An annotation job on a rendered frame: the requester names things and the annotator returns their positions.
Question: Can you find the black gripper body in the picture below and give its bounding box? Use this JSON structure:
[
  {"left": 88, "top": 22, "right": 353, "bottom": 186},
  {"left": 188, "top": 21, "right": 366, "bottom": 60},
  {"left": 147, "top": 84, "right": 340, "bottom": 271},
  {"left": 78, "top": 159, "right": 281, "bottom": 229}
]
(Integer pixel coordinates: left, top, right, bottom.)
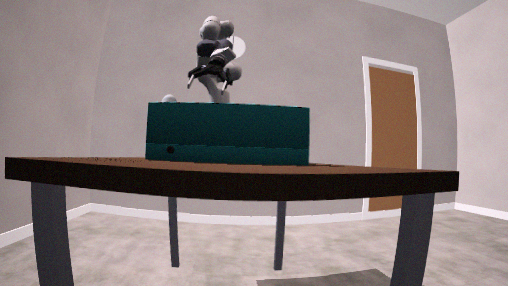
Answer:
[{"left": 206, "top": 56, "right": 225, "bottom": 75}]

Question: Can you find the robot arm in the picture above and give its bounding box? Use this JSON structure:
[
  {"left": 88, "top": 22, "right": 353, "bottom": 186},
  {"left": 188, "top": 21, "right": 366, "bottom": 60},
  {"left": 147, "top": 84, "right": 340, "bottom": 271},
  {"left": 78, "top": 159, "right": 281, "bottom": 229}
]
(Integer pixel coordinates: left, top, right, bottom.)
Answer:
[{"left": 196, "top": 16, "right": 242, "bottom": 103}]

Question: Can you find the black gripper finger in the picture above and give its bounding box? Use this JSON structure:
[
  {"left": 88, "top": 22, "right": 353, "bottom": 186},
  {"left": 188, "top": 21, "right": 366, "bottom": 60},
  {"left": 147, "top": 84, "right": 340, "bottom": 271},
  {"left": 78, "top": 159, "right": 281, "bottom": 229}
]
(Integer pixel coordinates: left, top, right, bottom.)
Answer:
[
  {"left": 216, "top": 66, "right": 233, "bottom": 95},
  {"left": 187, "top": 63, "right": 213, "bottom": 89}
]

